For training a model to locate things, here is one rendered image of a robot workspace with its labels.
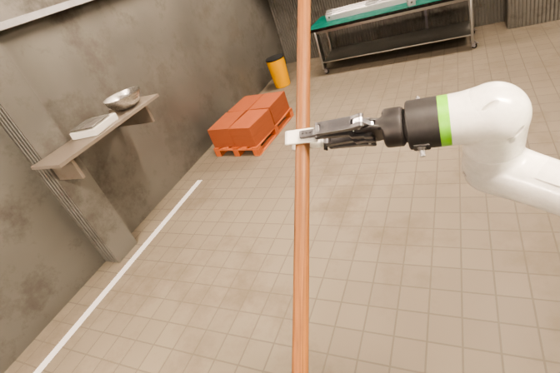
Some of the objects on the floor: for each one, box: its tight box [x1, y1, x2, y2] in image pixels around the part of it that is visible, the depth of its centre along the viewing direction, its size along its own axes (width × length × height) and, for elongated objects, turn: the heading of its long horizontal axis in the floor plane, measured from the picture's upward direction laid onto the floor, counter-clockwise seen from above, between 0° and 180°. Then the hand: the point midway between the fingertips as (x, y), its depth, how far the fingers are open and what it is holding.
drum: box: [266, 53, 290, 88], centre depth 710 cm, size 37×36×57 cm
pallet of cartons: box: [208, 91, 294, 157], centre depth 553 cm, size 124×89×43 cm
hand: (303, 139), depth 77 cm, fingers closed on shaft, 3 cm apart
